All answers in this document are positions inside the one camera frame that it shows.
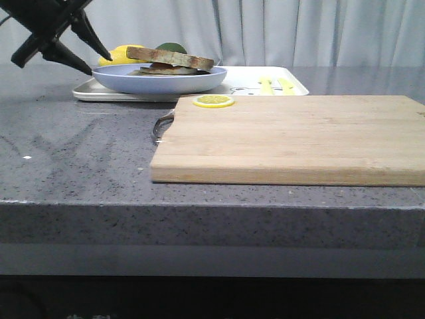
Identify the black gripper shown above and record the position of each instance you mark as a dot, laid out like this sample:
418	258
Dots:
47	20

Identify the lemon slice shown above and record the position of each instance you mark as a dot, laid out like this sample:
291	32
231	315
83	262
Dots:
213	101

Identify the green lime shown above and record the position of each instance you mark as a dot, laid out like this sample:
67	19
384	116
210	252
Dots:
173	47

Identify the wooden cutting board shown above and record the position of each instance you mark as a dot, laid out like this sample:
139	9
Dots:
295	140

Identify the rear yellow lemon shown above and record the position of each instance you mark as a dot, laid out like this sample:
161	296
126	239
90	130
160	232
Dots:
119	55

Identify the light blue plate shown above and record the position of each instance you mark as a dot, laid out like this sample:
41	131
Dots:
118	78

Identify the bread slice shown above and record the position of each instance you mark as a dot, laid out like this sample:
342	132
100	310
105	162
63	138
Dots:
167	72
169	57

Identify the metal board handle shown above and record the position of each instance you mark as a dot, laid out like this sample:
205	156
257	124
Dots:
156	131

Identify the yellow lemon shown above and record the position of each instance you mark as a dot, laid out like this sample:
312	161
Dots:
104	62
119	55

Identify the front yellow lemon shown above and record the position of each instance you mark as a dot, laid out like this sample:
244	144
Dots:
104	62

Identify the white curtain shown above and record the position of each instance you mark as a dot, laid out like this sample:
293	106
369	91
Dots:
271	33

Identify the fried egg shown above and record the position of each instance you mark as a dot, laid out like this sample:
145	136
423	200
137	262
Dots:
163	66

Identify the cream bear tray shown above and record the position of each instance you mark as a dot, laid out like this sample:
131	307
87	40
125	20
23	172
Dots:
240	80

